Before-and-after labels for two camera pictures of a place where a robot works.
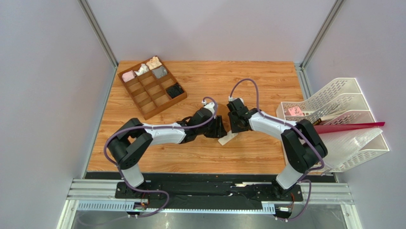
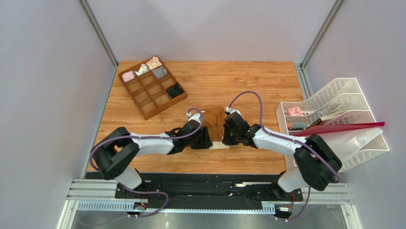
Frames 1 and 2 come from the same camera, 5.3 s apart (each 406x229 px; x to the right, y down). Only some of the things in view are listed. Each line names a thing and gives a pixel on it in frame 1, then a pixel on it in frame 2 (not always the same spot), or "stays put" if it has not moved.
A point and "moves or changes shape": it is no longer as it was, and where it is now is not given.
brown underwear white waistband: x=222 y=110 moves or changes shape
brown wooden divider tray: x=151 y=87 stays put
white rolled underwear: x=143 y=69 stays put
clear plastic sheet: x=340 y=144 stays put
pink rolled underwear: x=128 y=76 stays put
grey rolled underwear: x=160 y=72 stays put
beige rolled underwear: x=154 y=63 stays put
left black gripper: x=218 y=131 to x=206 y=141
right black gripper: x=236 y=121 to x=226 y=134
